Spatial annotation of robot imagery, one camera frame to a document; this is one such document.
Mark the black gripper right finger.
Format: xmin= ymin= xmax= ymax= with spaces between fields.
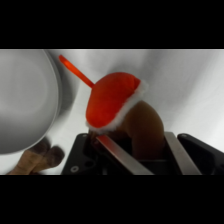
xmin=164 ymin=131 xmax=224 ymax=176

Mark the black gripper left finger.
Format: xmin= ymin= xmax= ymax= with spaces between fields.
xmin=60 ymin=132 xmax=155 ymax=176

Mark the potato plush with red hat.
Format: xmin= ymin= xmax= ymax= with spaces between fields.
xmin=58 ymin=54 xmax=166 ymax=162

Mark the brown plush monkey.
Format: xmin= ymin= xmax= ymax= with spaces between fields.
xmin=7 ymin=137 xmax=66 ymax=176

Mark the grey metal bowl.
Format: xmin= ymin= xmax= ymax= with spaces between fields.
xmin=0 ymin=49 xmax=64 ymax=156

